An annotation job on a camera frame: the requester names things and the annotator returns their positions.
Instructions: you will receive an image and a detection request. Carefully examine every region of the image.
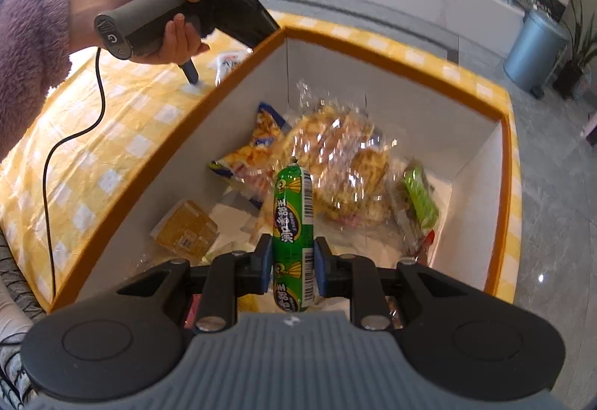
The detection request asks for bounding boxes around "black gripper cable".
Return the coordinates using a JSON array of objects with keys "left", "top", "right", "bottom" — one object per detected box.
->
[{"left": 41, "top": 46, "right": 109, "bottom": 301}]

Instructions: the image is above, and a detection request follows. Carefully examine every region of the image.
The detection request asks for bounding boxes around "purple fuzzy sleeve forearm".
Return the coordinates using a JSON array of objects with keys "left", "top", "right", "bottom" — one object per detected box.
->
[{"left": 1, "top": 0, "right": 71, "bottom": 156}]

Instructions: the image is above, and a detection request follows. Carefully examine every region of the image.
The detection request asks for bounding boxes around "small green snack packet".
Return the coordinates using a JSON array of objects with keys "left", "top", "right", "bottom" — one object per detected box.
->
[{"left": 403, "top": 162, "right": 439, "bottom": 230}]

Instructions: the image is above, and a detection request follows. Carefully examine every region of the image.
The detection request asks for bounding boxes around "mimi cracker snack bag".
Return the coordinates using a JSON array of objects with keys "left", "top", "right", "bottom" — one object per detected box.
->
[{"left": 209, "top": 102, "right": 286, "bottom": 184}]

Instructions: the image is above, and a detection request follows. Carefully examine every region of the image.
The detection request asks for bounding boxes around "striped grey trouser leg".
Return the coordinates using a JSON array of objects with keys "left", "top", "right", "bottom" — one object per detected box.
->
[{"left": 1, "top": 234, "right": 46, "bottom": 409}]

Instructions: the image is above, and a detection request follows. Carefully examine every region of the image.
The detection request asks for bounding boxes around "person's left hand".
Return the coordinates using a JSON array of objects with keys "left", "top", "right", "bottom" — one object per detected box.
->
[{"left": 69, "top": 0, "right": 209, "bottom": 65}]

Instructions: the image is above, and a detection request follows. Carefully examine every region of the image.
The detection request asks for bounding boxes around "grey metal trash bin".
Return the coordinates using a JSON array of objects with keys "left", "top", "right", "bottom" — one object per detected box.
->
[{"left": 504, "top": 10, "right": 570, "bottom": 99}]

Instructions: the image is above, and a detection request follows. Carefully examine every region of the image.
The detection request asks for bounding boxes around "white spicy stick packet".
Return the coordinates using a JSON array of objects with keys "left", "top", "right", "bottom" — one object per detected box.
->
[{"left": 215, "top": 48, "right": 253, "bottom": 85}]

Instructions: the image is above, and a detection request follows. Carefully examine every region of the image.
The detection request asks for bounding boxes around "small cola bottle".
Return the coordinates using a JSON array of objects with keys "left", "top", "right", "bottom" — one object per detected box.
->
[{"left": 416, "top": 230, "right": 435, "bottom": 266}]

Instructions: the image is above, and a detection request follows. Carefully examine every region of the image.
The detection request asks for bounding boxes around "clear mixed veggie chips bag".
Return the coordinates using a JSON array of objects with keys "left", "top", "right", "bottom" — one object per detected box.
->
[{"left": 271, "top": 81, "right": 391, "bottom": 227}]

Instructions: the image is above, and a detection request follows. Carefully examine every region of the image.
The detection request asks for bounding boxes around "potted floor plant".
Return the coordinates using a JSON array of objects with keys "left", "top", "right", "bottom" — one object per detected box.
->
[{"left": 553, "top": 0, "right": 596, "bottom": 99}]

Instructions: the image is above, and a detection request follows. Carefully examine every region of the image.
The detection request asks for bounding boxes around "clear waffle cake packet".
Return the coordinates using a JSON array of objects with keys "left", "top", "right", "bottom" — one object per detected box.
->
[{"left": 150, "top": 200, "right": 219, "bottom": 266}]

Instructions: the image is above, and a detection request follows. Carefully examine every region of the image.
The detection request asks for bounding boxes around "green sausage stick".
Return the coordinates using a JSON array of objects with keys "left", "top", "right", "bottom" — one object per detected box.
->
[{"left": 272, "top": 163, "right": 315, "bottom": 312}]

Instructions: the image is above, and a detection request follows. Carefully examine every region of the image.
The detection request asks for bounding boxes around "orange cardboard box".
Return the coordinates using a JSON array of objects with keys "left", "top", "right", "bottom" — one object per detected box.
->
[{"left": 49, "top": 24, "right": 517, "bottom": 313}]

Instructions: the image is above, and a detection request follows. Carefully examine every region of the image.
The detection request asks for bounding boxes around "yellow checkered tablecloth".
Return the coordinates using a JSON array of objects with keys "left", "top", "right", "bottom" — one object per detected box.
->
[{"left": 0, "top": 8, "right": 524, "bottom": 313}]

